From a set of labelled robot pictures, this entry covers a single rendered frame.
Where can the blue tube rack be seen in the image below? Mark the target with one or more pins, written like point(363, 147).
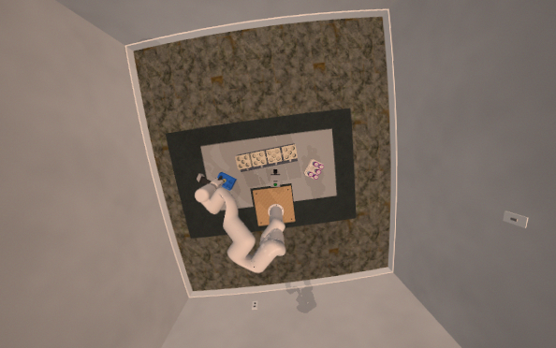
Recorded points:
point(230, 180)

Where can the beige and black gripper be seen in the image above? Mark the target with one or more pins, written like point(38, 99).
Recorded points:
point(218, 182)

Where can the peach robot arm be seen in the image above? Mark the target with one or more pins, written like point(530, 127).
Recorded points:
point(213, 199)

